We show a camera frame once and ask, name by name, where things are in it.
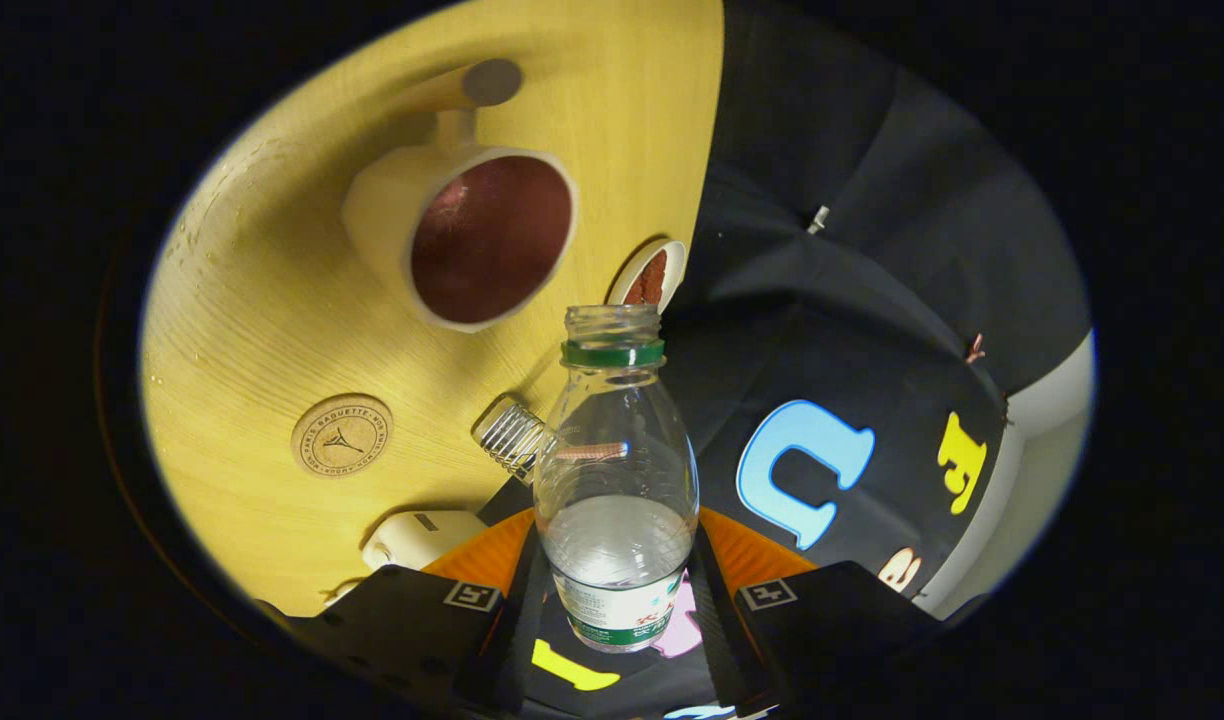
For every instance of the pink striped straw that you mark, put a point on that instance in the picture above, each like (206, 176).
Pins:
(592, 451)

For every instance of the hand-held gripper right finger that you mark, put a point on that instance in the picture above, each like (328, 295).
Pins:
(717, 640)

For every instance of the pink clothes peg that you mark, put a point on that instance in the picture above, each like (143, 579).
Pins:
(974, 348)

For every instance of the white toaster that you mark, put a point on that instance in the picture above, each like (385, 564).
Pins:
(422, 538)

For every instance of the clear plastic juice bottle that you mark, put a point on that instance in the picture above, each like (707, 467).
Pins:
(617, 560)

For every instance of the brown food piece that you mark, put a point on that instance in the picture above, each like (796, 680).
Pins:
(649, 280)

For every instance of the round wooden coaster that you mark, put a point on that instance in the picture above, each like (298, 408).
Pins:
(342, 436)

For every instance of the white round plate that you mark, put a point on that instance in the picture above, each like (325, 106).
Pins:
(672, 262)

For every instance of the black backdrop cloth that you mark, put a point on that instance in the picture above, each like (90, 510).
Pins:
(872, 150)

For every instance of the wooden table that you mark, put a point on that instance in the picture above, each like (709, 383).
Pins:
(272, 320)

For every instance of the ribbed clear glass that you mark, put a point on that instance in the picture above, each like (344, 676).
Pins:
(512, 440)

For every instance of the cream cup brown inside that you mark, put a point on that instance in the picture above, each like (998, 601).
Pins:
(487, 240)

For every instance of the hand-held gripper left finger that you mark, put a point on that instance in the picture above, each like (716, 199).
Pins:
(517, 640)

